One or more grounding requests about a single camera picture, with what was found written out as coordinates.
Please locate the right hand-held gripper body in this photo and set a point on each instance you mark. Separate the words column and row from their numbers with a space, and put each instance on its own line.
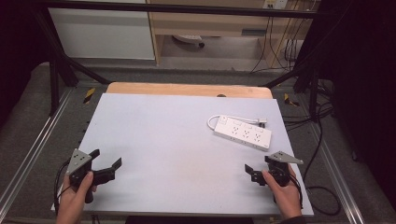
column 280, row 172

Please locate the yellow clamp right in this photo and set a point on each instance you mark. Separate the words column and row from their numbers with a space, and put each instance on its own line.
column 290, row 100

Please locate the white wall socket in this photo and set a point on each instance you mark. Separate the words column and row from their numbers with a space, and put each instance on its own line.
column 275, row 3

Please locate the white cabinet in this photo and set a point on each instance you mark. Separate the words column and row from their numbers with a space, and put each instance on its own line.
column 102, row 34

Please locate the person's right hand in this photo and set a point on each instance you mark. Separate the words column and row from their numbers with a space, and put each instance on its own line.
column 288, row 199

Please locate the aluminium rail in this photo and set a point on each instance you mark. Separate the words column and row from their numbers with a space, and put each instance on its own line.
column 34, row 146
column 337, row 174

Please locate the person's left hand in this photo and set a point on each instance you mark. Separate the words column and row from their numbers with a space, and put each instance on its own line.
column 72, row 202

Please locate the black curtain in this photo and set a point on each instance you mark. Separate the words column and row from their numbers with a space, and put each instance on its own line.
column 364, row 93
column 15, row 46

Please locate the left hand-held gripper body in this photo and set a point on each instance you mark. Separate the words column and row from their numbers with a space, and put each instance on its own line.
column 81, row 161

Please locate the white power strip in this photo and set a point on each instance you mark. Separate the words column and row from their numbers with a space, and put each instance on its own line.
column 243, row 134

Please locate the black metal frame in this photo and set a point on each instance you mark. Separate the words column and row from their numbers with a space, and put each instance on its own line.
column 174, row 8

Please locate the office chair base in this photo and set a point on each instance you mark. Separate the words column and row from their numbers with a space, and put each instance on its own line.
column 188, row 39

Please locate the light wooden desk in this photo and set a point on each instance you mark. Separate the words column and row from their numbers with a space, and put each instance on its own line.
column 211, row 23

